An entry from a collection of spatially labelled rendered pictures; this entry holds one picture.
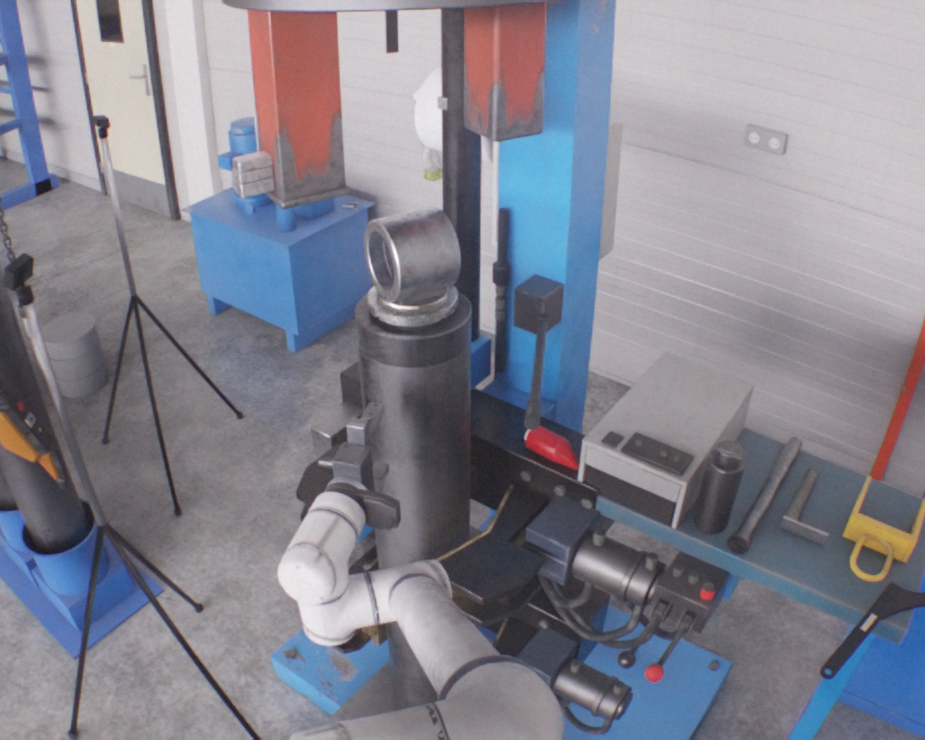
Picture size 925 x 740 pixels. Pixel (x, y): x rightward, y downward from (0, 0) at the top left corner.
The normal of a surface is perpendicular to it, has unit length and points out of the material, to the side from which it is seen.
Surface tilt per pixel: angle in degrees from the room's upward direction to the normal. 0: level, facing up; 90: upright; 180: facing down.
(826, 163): 90
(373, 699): 0
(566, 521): 0
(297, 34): 90
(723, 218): 90
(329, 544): 40
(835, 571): 0
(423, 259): 70
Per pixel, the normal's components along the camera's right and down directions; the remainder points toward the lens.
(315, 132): 0.53, 0.48
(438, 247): 0.45, 0.09
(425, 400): 0.25, 0.55
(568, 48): -0.59, 0.46
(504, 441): 0.00, -0.83
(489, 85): -0.85, 0.29
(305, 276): 0.80, 0.33
